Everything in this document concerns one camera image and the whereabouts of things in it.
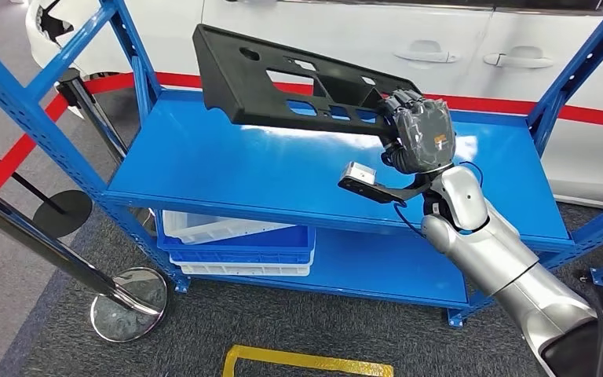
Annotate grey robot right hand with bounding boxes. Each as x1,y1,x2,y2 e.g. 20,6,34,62
378,89,458,176

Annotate black plastic car part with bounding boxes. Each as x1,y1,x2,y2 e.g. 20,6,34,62
192,24,422,137

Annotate blue metal shelf rack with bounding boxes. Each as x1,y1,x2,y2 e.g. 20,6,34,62
0,0,603,329

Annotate white car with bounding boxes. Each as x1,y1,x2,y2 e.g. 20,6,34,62
24,0,603,209

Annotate red barrier belt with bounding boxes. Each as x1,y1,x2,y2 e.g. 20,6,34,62
82,71,603,131
0,93,69,193

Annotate white plastic bin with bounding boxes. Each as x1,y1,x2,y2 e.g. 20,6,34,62
162,210,294,246
168,252,314,277

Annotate blue plastic bin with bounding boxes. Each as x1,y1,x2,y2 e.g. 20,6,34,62
155,209,317,265

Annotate chrome stanchion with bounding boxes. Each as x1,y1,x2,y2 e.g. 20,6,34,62
0,178,169,343

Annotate black thin pole disc stand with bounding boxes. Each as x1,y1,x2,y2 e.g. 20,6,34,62
0,135,93,240

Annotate black car bumper grille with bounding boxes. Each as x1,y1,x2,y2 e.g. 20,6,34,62
33,0,74,44

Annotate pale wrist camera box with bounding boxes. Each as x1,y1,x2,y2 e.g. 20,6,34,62
344,161,377,185

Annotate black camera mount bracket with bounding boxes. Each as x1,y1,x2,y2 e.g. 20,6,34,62
338,174,435,206

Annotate white car door handle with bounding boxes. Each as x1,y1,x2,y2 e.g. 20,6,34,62
483,46,555,70
393,40,459,64

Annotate thin wrist camera cable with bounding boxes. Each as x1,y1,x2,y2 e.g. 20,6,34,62
392,159,484,240

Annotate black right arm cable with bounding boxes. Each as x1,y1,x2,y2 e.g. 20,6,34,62
579,294,603,377

